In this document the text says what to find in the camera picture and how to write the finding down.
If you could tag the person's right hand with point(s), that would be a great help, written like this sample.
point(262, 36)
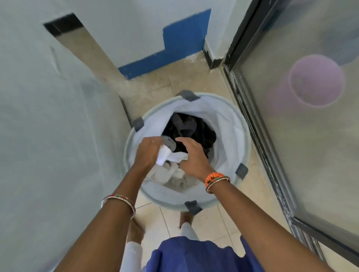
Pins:
point(196, 162)

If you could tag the person's left hand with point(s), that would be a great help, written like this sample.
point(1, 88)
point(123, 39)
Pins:
point(147, 152)

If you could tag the black clothes garment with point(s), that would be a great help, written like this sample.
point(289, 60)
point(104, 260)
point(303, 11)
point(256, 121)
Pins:
point(204, 134)

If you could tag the dark grey garment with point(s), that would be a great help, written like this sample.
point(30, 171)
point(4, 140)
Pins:
point(185, 126)

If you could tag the white round laundry basket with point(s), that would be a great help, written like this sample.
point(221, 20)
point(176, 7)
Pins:
point(230, 134)

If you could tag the cream and blue washing machine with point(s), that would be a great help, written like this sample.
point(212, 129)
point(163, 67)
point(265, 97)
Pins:
point(56, 140)

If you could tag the person's right forearm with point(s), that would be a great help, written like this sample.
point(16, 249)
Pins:
point(260, 229)

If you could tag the person's left forearm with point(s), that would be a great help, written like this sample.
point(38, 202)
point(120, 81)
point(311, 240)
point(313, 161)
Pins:
point(106, 229)

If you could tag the person's foot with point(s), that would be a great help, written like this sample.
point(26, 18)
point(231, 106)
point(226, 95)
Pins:
point(134, 231)
point(185, 218)

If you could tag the thin beaded bangle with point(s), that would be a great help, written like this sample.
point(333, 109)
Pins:
point(120, 199)
point(218, 180)

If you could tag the white trouser leg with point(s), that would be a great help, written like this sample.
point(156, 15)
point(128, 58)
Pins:
point(189, 232)
point(131, 257)

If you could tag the lavender blue tunic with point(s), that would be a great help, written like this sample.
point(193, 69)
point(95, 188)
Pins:
point(196, 257)

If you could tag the black framed glass door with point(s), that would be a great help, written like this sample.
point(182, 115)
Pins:
point(308, 154)

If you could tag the pink plastic bucket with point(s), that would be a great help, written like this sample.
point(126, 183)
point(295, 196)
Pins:
point(317, 81)

